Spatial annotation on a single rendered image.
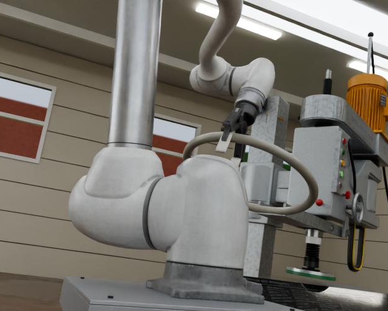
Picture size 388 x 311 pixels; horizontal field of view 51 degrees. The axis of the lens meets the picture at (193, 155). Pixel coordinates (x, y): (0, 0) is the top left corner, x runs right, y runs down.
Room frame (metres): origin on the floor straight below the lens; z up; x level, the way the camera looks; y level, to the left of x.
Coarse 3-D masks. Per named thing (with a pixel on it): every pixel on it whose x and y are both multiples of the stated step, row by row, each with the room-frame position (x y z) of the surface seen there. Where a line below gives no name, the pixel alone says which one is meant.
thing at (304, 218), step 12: (264, 204) 1.64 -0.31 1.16; (288, 204) 1.56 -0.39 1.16; (264, 216) 1.67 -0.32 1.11; (276, 216) 1.61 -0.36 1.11; (288, 216) 1.57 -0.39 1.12; (300, 216) 1.66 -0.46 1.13; (312, 216) 1.75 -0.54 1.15; (300, 228) 1.96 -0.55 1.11; (324, 228) 1.88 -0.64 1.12; (336, 228) 2.00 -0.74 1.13
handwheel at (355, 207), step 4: (356, 196) 1.89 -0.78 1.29; (360, 196) 1.94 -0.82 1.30; (352, 200) 1.89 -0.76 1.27; (356, 200) 1.88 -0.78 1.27; (360, 200) 1.97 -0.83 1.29; (352, 204) 1.88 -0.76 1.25; (356, 204) 1.91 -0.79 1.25; (360, 204) 1.92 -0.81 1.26; (348, 208) 1.96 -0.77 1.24; (352, 208) 1.88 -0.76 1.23; (356, 208) 1.92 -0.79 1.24; (360, 208) 1.92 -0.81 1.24; (352, 212) 1.89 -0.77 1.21; (360, 212) 1.93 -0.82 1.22; (352, 216) 1.90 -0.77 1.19; (356, 216) 1.89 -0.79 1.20; (360, 216) 1.97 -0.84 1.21; (356, 220) 1.91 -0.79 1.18; (360, 220) 1.95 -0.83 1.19
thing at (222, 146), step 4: (228, 136) 1.15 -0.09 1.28; (220, 140) 1.16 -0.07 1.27; (228, 140) 1.15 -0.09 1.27; (220, 144) 1.15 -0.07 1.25; (224, 144) 1.15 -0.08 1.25; (228, 144) 1.15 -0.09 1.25; (216, 148) 1.15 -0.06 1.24; (220, 148) 1.15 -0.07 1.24; (224, 148) 1.14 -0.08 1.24; (224, 152) 1.14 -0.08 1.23
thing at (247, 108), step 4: (240, 104) 1.24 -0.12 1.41; (244, 104) 1.23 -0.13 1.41; (248, 104) 1.23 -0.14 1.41; (240, 108) 1.23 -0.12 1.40; (244, 108) 1.22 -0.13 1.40; (248, 108) 1.22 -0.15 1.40; (252, 108) 1.23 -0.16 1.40; (244, 112) 1.22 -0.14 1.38; (248, 112) 1.22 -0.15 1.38; (252, 112) 1.23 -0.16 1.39; (256, 112) 1.24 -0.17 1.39; (240, 116) 1.21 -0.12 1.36; (244, 116) 1.23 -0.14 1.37; (248, 116) 1.23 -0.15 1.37; (252, 116) 1.23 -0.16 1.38; (256, 116) 1.25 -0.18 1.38; (236, 120) 1.22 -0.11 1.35; (240, 120) 1.21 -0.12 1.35; (244, 120) 1.24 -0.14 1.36; (248, 120) 1.25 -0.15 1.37; (252, 120) 1.24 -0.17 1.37; (248, 124) 1.27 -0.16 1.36; (252, 124) 1.26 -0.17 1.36; (240, 128) 1.22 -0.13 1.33; (236, 132) 1.24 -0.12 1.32; (240, 132) 1.24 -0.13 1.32
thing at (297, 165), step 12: (216, 132) 1.26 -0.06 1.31; (192, 144) 1.34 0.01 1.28; (252, 144) 1.20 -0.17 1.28; (264, 144) 1.19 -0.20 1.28; (276, 156) 1.21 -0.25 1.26; (288, 156) 1.20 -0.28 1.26; (300, 168) 1.23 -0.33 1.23; (312, 180) 1.27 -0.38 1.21; (312, 192) 1.32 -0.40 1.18; (252, 204) 1.62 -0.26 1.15; (300, 204) 1.46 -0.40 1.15; (312, 204) 1.40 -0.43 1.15
